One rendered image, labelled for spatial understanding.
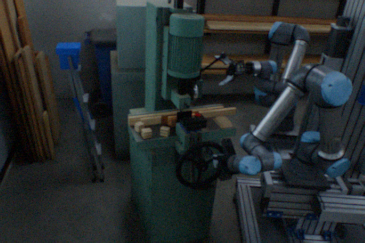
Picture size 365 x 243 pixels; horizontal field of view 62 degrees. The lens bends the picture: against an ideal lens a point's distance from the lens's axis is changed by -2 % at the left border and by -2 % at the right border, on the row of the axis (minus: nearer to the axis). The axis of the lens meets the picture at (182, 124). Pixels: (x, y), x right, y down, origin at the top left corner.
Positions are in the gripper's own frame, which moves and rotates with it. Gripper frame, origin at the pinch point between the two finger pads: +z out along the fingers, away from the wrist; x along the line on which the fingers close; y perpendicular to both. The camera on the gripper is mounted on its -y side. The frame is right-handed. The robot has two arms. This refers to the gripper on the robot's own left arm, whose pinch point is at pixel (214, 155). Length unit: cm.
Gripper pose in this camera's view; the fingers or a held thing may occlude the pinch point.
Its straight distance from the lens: 156.0
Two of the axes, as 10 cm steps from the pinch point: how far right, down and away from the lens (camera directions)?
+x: 9.4, -0.8, 3.3
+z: -3.3, 0.3, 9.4
